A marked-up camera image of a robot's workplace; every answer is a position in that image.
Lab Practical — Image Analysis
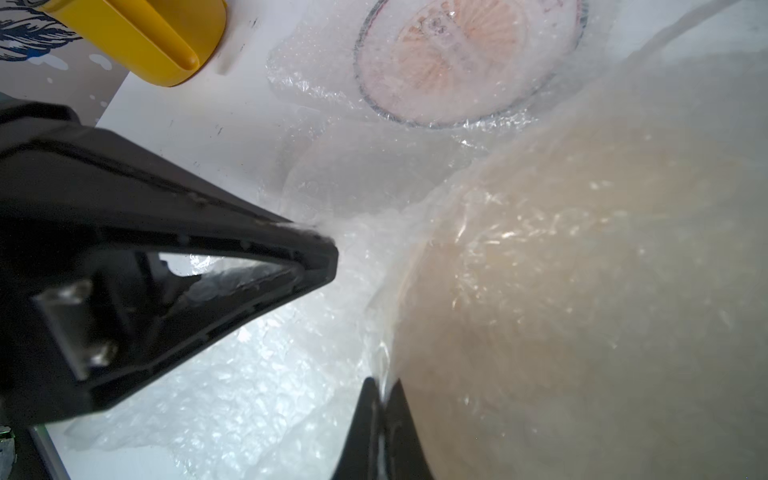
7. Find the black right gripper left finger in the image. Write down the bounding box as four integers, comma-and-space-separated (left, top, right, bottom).
331, 377, 381, 480

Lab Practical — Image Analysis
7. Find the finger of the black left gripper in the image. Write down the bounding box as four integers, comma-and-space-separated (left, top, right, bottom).
1, 101, 338, 426

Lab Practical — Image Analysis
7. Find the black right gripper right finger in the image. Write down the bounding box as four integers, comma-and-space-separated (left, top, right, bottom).
384, 380, 434, 480

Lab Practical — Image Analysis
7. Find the cream plate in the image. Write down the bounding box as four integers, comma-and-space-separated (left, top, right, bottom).
393, 120, 767, 479

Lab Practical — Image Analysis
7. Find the patterned plate in bubble wrap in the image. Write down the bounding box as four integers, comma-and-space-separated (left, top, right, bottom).
266, 0, 619, 130

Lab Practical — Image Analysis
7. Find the yellow pot with black lid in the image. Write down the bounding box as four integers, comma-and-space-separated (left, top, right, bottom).
30, 0, 228, 87

